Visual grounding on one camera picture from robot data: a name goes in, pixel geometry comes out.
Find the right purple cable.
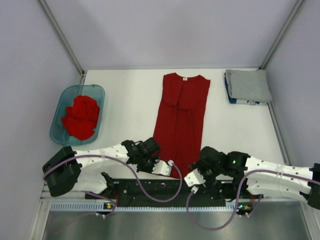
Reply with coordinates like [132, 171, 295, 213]
[186, 169, 313, 231]

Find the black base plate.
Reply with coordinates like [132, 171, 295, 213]
[84, 177, 266, 208]

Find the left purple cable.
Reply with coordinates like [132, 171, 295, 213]
[42, 154, 183, 221]

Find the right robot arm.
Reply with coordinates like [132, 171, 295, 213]
[184, 146, 320, 209]

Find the folded grey t-shirt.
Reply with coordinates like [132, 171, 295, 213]
[225, 69, 273, 103]

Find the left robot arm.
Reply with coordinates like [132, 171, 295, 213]
[42, 137, 167, 199]

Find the dark red t-shirt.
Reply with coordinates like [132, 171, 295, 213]
[153, 73, 211, 179]

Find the grey slotted cable duct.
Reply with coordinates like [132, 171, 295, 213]
[49, 201, 253, 213]

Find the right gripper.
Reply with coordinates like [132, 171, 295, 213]
[189, 159, 223, 192]

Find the bright red t-shirt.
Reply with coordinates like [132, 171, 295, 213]
[61, 95, 100, 141]

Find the purple cable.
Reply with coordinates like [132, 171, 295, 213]
[186, 169, 313, 231]
[42, 154, 183, 221]

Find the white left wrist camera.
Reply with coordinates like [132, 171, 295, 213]
[151, 160, 174, 177]

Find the folded blue white t-shirt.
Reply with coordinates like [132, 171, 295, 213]
[223, 73, 267, 106]

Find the aluminium frame rail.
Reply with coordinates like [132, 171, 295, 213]
[40, 184, 296, 201]

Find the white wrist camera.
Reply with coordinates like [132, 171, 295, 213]
[184, 168, 206, 194]
[151, 160, 174, 177]

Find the teal plastic bin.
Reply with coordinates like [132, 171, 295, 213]
[49, 84, 105, 146]

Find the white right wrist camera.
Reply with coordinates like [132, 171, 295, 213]
[184, 168, 206, 194]

